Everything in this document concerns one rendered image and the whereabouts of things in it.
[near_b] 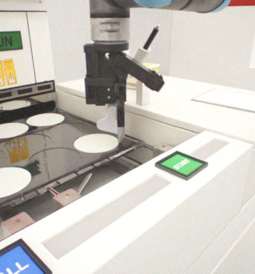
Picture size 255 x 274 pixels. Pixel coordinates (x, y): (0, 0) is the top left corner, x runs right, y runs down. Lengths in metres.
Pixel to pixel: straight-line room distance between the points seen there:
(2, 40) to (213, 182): 0.64
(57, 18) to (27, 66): 1.83
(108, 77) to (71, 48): 2.22
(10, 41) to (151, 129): 0.45
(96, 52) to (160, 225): 0.35
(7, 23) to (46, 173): 0.46
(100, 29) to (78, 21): 2.28
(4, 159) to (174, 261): 0.38
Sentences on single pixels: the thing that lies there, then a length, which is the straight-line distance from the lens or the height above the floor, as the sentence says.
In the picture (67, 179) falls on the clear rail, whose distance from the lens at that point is 0.50.
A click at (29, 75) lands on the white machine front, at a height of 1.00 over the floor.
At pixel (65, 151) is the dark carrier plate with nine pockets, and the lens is 0.60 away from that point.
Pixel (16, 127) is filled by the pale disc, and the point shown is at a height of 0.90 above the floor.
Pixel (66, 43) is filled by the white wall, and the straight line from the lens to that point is 2.72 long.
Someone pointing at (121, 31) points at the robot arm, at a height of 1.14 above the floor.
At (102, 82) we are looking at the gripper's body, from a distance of 0.54.
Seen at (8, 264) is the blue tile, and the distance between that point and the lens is 0.28.
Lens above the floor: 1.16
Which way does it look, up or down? 24 degrees down
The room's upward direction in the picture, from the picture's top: straight up
